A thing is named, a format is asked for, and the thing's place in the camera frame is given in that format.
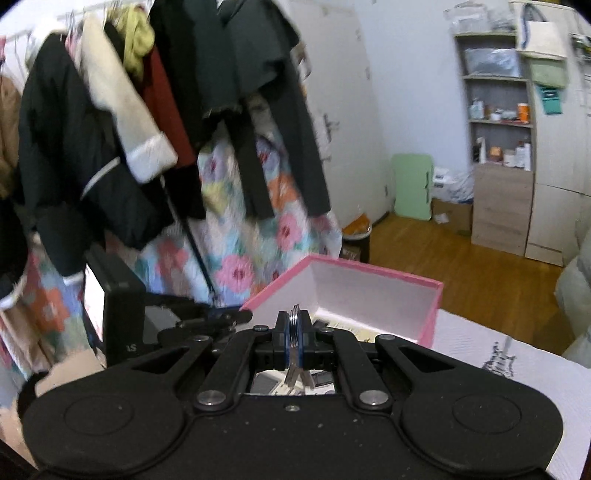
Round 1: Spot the wooden shelf cabinet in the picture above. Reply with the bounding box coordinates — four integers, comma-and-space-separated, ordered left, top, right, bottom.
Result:
454, 31, 537, 257

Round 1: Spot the white door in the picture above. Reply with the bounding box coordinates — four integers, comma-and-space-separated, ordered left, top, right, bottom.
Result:
281, 0, 394, 224

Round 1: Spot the black trash bin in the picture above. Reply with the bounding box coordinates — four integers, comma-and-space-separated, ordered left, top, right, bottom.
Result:
341, 213, 373, 264

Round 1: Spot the black jacket with white trim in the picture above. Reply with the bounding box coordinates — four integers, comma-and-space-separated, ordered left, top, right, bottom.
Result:
14, 32, 208, 282

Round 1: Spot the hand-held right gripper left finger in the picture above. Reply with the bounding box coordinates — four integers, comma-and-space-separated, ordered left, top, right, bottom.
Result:
111, 311, 293, 413

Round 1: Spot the yellow-green scarf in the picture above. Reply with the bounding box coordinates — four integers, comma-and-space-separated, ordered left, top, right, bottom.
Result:
105, 4, 156, 80

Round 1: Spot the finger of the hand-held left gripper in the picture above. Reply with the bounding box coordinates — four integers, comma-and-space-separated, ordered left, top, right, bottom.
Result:
178, 309, 254, 334

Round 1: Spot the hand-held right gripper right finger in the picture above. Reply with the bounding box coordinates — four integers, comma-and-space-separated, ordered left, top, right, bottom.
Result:
300, 312, 481, 413

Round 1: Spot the cream fleece garment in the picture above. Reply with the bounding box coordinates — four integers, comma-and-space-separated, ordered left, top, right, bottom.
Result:
78, 13, 179, 182

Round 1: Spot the light wooden wardrobe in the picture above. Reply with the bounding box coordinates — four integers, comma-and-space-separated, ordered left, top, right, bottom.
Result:
509, 0, 591, 268

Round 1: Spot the dark grey coat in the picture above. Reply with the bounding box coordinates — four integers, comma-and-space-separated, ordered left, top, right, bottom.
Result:
150, 0, 331, 220

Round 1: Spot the clear storage bag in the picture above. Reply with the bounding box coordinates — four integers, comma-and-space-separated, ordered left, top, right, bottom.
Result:
463, 47, 521, 77

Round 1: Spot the cream tote bag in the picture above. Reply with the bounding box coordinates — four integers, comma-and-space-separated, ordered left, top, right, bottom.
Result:
514, 1, 570, 61

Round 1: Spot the brown garment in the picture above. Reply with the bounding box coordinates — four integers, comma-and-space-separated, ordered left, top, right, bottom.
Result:
0, 74, 25, 200

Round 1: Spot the green cloth bag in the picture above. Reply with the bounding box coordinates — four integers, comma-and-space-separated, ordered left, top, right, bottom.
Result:
529, 59, 570, 89

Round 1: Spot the red garment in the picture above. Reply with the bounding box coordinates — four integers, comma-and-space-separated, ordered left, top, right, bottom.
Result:
139, 46, 199, 168

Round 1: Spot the floral quilt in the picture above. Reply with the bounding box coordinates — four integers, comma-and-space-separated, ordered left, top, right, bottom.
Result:
23, 106, 343, 370

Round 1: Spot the brown cardboard box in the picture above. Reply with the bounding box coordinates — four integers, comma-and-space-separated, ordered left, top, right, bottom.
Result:
431, 198, 474, 237

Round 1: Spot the pink cardboard box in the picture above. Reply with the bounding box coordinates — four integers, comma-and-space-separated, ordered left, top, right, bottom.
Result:
239, 253, 445, 398

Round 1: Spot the person's left hand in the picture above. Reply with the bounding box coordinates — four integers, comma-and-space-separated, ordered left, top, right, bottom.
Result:
34, 353, 108, 398

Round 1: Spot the white tissue pack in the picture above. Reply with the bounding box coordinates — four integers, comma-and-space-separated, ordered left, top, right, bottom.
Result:
431, 165, 475, 204

